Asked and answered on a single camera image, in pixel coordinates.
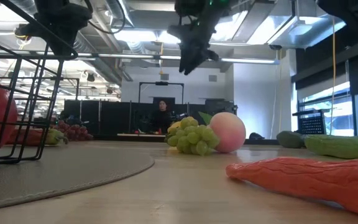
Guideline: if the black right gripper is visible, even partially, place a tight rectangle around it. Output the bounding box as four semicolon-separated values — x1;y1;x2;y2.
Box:
167;0;229;75

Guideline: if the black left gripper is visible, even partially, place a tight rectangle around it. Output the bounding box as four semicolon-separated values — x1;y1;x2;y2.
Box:
34;0;93;59

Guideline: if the green grape bunch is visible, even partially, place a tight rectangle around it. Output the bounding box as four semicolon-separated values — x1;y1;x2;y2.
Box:
163;116;221;156

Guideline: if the pink peach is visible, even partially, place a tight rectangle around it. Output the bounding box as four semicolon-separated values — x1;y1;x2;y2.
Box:
197;111;247;154

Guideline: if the red grape bunch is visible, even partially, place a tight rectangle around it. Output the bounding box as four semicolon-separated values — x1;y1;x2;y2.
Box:
52;119;94;141

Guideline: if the red chili pepper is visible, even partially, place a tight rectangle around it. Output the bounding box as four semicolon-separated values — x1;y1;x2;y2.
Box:
6;127;70;147

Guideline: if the dark green avocado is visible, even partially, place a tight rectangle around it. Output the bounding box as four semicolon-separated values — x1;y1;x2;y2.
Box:
276;130;307;149

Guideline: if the orange carrot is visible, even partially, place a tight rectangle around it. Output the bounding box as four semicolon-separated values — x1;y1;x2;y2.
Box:
225;156;358;218

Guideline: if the light green cucumber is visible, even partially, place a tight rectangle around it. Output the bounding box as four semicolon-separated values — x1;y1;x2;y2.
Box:
304;134;358;160

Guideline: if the long ceiling light tube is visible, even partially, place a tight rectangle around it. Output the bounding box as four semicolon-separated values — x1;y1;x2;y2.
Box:
98;52;281;65

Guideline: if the black equipment cabinet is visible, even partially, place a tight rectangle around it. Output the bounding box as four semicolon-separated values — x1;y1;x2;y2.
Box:
204;98;239;118

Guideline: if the person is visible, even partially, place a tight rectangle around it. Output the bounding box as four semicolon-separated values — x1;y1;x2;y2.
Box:
147;99;175;134

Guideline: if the background wooden table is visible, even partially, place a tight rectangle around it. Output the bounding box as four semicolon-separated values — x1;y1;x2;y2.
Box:
116;133;167;138

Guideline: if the round grey placemat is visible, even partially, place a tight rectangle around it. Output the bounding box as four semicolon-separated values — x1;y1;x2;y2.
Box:
0;143;155;213

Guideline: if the black perforated cart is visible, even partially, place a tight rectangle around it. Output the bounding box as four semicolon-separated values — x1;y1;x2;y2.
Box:
292;108;331;136

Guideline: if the black wire basket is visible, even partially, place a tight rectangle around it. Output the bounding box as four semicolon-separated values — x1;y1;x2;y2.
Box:
0;0;79;170

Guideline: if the black background rig frame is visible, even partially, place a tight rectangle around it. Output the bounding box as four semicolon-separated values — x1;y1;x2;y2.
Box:
138;81;185;105
50;77;80;101

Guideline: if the black partition wall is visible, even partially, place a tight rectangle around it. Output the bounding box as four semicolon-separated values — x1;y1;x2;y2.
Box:
63;99;208;138

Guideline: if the silver air duct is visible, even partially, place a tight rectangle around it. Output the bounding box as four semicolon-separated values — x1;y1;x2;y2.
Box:
231;0;347;50

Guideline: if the black metal table frame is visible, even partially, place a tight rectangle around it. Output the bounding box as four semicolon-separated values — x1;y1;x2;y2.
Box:
91;133;279;146

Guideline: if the yellow hanging cord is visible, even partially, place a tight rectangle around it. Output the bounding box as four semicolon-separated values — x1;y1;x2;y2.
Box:
329;15;337;136

